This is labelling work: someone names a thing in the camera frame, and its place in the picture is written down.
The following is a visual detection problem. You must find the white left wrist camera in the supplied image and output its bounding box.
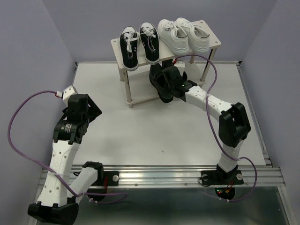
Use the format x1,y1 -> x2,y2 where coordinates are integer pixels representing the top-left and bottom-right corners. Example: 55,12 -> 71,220
62,85 -> 78,105

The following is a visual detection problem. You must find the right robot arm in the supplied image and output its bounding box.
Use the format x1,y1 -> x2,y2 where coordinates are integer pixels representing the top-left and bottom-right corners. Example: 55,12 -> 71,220
163,66 -> 251,187

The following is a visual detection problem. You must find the white sneaker on shelf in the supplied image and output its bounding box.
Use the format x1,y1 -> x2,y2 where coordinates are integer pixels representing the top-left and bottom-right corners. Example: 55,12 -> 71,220
175,18 -> 210,53

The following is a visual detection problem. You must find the beige two-tier shoe shelf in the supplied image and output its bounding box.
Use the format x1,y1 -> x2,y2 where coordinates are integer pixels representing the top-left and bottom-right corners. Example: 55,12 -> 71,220
111,18 -> 220,108

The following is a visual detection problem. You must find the aluminium mounting rail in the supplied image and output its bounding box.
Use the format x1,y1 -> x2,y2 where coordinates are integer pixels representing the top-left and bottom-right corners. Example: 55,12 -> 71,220
38,164 -> 288,188

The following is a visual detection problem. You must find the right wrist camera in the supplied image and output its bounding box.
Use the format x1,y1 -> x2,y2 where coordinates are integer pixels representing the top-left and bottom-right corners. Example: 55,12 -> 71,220
173,60 -> 185,69

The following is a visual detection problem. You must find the black leather loafer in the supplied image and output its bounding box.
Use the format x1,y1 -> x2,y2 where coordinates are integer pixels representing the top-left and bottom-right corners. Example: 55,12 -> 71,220
149,63 -> 173,103
178,68 -> 188,81

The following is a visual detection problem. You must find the white sneaker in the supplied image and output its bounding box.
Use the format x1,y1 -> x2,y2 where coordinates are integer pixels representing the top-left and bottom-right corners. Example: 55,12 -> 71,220
175,18 -> 210,53
157,19 -> 189,56

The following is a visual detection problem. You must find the black canvas sneaker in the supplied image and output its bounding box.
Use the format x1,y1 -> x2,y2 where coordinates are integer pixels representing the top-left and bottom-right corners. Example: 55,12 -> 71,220
139,22 -> 160,65
120,26 -> 139,71

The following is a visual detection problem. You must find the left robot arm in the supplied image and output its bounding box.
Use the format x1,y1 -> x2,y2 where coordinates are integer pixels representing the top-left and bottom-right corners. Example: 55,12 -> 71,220
28,94 -> 104,225

